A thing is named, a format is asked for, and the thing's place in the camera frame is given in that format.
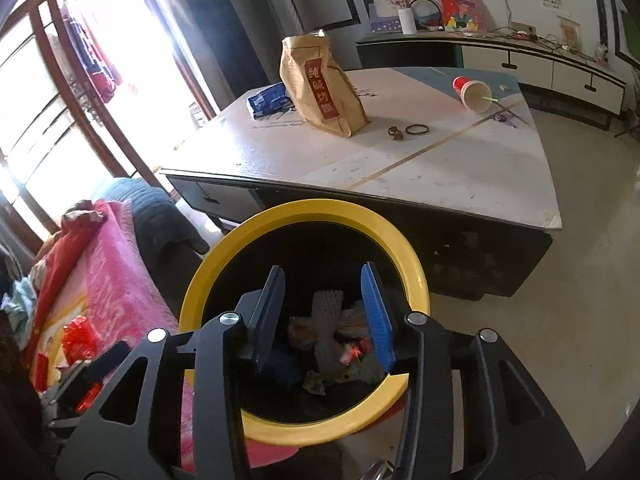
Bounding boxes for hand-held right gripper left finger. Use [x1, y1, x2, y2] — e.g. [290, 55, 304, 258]
[55, 265, 287, 480]

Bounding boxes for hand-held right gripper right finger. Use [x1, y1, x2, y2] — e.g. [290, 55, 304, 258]
[360, 261, 586, 480]

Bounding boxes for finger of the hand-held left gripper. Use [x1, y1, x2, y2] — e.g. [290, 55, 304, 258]
[82, 341, 132, 383]

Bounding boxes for white printed plastic bag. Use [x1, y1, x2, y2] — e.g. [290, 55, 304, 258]
[287, 300, 373, 353]

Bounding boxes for red plastic bag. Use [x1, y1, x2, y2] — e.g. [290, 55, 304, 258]
[61, 316, 99, 363]

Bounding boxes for red wrapper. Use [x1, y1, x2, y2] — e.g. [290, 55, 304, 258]
[340, 340, 371, 365]

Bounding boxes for blue wrapper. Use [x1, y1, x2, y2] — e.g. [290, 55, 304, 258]
[265, 345, 307, 386]

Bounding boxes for yellow-rimmed black waste bin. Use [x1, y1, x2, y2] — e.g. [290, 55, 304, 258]
[178, 199, 431, 448]

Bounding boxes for pink cartoon printed blanket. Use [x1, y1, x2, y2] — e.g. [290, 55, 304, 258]
[27, 199, 313, 476]

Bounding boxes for light blue cloth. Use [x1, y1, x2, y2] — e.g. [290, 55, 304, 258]
[0, 277, 36, 351]

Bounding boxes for red quilt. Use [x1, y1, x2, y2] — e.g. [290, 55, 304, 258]
[35, 199, 110, 311]

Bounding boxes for dark sofa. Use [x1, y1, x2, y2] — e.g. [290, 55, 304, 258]
[97, 177, 211, 256]

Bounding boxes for white-topped coffee table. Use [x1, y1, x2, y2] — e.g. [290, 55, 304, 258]
[159, 66, 562, 301]

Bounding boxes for blue packet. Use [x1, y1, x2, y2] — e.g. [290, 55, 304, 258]
[247, 84, 296, 118]

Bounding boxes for brown paper bag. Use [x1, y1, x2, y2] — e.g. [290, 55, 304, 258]
[279, 34, 370, 139]

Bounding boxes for red paper cup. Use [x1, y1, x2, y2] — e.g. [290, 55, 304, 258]
[452, 76, 501, 112]

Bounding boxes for black and white television cabinet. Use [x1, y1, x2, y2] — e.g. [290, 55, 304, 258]
[356, 30, 628, 131]

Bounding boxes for white vase with red flowers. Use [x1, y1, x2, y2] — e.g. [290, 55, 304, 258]
[380, 0, 426, 36]

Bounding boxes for hanging clothes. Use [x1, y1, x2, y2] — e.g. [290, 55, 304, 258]
[62, 0, 123, 101]

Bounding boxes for dark blue curtain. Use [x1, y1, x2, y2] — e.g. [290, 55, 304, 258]
[167, 0, 261, 111]

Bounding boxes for colourful painting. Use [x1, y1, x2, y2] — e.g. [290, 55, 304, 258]
[440, 0, 485, 33]

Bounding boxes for grey standing air conditioner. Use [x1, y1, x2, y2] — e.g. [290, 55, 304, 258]
[220, 0, 321, 91]

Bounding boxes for brown framed glass door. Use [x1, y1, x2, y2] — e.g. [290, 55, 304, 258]
[0, 0, 221, 241]

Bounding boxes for round black ring ornament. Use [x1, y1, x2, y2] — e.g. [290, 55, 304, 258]
[412, 0, 446, 31]

